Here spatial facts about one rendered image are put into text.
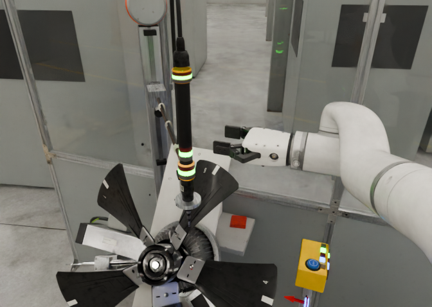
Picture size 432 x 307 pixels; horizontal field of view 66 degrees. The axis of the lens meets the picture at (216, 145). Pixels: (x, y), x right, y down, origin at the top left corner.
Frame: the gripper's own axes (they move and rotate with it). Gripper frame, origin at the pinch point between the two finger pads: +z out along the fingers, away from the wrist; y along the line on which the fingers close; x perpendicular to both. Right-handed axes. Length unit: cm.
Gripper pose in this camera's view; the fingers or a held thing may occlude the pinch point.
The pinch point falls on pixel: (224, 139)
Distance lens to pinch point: 77.8
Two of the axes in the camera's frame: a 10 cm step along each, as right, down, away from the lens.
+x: 0.0, -8.8, -4.7
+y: 3.2, -4.5, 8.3
